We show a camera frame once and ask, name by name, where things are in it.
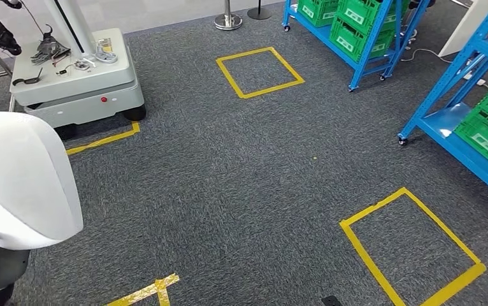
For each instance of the white board panel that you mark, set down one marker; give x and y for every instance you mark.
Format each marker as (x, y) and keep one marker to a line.
(467, 25)

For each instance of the blue metal shelf rack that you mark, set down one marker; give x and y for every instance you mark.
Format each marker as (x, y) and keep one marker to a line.
(438, 118)
(368, 52)

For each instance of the black stand base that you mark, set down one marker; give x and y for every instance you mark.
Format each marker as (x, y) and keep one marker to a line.
(259, 12)

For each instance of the silver metal bracket parts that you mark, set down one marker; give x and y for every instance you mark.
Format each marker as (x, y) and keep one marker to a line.
(105, 52)

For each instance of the chrome stanchion base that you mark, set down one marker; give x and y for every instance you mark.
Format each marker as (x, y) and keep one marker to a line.
(228, 21)

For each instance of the white moulded plastic part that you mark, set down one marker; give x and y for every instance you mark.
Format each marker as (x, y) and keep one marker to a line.
(20, 177)

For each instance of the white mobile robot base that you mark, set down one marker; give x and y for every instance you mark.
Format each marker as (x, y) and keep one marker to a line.
(79, 84)

